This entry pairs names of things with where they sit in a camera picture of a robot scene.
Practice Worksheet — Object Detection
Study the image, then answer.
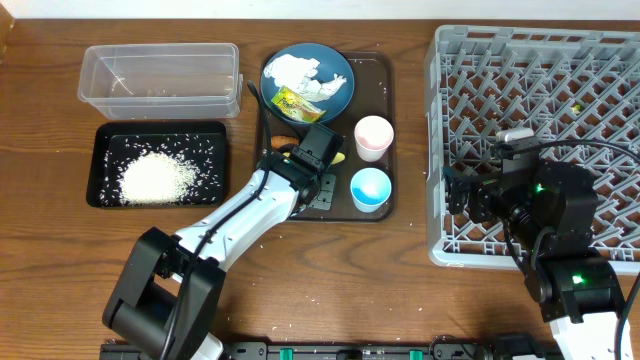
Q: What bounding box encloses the light blue plastic cup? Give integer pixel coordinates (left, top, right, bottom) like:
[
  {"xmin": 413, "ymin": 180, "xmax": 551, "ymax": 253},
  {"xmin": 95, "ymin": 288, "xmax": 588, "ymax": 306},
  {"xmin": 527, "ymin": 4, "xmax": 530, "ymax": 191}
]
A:
[{"xmin": 350, "ymin": 167, "xmax": 392, "ymax": 213}]

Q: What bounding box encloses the white tissue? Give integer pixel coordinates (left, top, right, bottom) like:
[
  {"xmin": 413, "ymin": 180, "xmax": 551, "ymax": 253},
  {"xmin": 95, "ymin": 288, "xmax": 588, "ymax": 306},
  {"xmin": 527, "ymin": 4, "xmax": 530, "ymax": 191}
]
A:
[{"xmin": 263, "ymin": 54, "xmax": 347, "ymax": 103}]

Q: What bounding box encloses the yellow green snack wrapper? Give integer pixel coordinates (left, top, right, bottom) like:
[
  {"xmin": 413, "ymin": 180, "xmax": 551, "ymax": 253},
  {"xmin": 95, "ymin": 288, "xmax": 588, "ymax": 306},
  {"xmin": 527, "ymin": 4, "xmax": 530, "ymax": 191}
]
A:
[{"xmin": 271, "ymin": 86, "xmax": 325, "ymax": 123}]

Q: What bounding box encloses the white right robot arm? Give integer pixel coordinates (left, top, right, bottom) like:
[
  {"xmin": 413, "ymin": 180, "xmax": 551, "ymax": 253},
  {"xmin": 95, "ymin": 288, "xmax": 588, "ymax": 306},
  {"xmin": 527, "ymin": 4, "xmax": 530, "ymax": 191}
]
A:
[{"xmin": 443, "ymin": 160, "xmax": 633, "ymax": 359}]

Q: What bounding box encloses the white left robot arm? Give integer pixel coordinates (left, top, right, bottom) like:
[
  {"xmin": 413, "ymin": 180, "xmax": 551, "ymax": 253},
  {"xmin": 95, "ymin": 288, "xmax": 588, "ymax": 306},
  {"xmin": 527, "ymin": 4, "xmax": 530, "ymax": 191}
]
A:
[{"xmin": 102, "ymin": 146, "xmax": 337, "ymax": 359}]

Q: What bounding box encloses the black food waste tray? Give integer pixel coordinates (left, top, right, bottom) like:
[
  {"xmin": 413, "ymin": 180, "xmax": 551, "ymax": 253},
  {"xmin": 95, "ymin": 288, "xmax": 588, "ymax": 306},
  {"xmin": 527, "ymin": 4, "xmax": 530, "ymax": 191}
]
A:
[{"xmin": 86, "ymin": 120, "xmax": 228, "ymax": 209}]

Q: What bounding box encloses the grey dishwasher rack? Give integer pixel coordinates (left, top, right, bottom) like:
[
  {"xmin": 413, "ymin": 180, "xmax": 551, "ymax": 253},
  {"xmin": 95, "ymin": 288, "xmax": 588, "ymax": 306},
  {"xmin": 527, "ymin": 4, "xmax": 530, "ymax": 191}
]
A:
[{"xmin": 424, "ymin": 25, "xmax": 639, "ymax": 275}]

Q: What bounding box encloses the clear plastic waste bin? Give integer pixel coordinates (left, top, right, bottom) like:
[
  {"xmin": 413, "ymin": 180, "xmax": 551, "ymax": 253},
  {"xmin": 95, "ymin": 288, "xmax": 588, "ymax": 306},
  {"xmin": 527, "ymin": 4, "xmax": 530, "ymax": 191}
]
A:
[{"xmin": 77, "ymin": 43, "xmax": 243, "ymax": 120}]

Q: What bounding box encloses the yellow plastic spoon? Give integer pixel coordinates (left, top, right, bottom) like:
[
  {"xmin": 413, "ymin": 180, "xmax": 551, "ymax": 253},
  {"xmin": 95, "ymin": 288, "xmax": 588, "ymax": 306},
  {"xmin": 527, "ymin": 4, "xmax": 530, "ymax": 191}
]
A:
[{"xmin": 278, "ymin": 144, "xmax": 346, "ymax": 165}]

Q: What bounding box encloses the dark brown serving tray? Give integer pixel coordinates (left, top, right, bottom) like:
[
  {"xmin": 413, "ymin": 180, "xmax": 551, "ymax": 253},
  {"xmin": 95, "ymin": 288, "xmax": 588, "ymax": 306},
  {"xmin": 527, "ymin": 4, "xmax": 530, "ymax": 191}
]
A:
[{"xmin": 289, "ymin": 51, "xmax": 397, "ymax": 223}]

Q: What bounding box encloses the orange carrot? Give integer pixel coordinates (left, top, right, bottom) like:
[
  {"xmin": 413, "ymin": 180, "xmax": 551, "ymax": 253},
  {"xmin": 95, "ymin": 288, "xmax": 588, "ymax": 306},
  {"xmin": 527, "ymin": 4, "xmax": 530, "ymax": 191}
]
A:
[{"xmin": 271, "ymin": 135, "xmax": 300, "ymax": 149}]

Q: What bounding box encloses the pink plastic cup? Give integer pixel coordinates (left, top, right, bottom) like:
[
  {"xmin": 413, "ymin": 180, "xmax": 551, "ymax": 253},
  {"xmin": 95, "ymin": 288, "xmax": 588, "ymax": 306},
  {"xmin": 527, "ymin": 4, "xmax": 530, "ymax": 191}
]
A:
[{"xmin": 354, "ymin": 115, "xmax": 394, "ymax": 162}]

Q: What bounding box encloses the dark blue plate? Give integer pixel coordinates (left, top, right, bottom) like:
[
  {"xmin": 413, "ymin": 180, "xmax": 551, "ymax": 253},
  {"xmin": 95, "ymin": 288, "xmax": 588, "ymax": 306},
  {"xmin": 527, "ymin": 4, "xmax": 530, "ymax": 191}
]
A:
[{"xmin": 260, "ymin": 43, "xmax": 355, "ymax": 126}]

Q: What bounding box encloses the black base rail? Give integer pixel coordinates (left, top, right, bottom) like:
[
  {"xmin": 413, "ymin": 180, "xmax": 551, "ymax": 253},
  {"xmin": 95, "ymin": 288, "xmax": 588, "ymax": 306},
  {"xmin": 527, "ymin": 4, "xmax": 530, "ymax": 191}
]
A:
[{"xmin": 98, "ymin": 333, "xmax": 561, "ymax": 360}]

